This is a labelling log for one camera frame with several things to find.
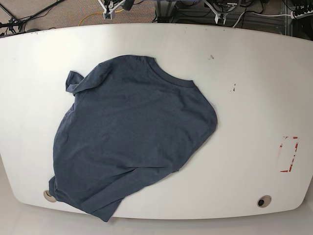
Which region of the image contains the dark blue T-shirt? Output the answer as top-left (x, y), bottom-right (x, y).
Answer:
top-left (49, 55), bottom-right (218, 221)

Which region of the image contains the red tape rectangle marking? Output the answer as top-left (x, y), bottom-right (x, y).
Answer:
top-left (277, 136), bottom-right (299, 173)

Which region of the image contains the black tripod stand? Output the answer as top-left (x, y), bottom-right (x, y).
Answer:
top-left (0, 0), bottom-right (65, 38)

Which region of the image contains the white power strip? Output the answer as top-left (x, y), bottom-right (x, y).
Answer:
top-left (291, 5), bottom-right (313, 19)

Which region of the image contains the yellow cable on floor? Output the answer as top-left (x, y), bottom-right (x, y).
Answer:
top-left (78, 8), bottom-right (124, 26)

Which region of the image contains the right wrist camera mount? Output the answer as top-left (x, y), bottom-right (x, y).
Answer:
top-left (98, 0), bottom-right (125, 20)

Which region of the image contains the left table cable grommet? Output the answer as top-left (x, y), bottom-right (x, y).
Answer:
top-left (43, 190), bottom-right (57, 203)

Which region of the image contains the table cable grommet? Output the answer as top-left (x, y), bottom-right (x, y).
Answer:
top-left (257, 195), bottom-right (272, 208)
top-left (43, 190), bottom-right (57, 203)

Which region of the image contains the right table cable grommet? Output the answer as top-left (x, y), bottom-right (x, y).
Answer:
top-left (257, 195), bottom-right (272, 208)

